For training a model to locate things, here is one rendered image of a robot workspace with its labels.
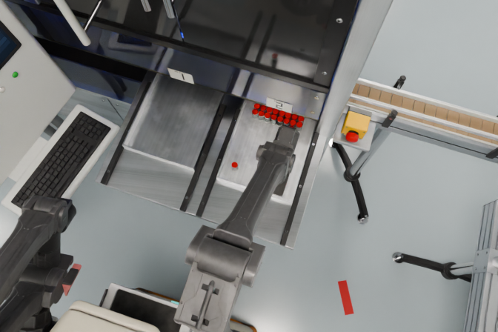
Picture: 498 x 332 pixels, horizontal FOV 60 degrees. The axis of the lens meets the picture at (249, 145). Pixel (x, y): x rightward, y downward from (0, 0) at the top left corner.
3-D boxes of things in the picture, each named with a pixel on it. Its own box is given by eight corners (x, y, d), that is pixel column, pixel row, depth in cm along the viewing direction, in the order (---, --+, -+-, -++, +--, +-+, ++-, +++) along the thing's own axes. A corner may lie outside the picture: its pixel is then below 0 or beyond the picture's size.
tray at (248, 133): (248, 93, 154) (248, 89, 151) (318, 113, 151) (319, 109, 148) (217, 180, 143) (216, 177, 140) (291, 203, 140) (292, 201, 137)
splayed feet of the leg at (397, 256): (393, 248, 220) (402, 244, 207) (492, 281, 214) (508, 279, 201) (390, 263, 218) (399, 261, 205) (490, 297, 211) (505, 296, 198)
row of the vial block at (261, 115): (253, 113, 151) (253, 107, 147) (301, 127, 149) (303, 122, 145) (250, 118, 151) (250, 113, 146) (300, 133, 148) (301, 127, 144)
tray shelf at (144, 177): (151, 66, 161) (150, 63, 159) (331, 119, 152) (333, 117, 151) (95, 182, 146) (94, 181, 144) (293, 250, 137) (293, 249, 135)
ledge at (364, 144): (342, 107, 154) (342, 104, 152) (377, 117, 152) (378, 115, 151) (331, 141, 149) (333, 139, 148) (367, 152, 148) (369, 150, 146)
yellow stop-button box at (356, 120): (345, 114, 142) (350, 105, 135) (367, 121, 141) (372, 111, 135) (339, 134, 140) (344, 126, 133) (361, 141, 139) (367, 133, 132)
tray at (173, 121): (162, 67, 159) (161, 61, 155) (228, 86, 155) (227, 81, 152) (124, 148, 148) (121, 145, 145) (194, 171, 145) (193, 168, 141)
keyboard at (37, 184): (81, 112, 161) (78, 109, 159) (111, 128, 159) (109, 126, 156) (11, 202, 150) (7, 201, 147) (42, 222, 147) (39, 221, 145)
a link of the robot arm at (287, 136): (255, 155, 97) (291, 167, 96) (270, 111, 101) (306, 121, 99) (257, 170, 108) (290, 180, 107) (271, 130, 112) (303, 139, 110)
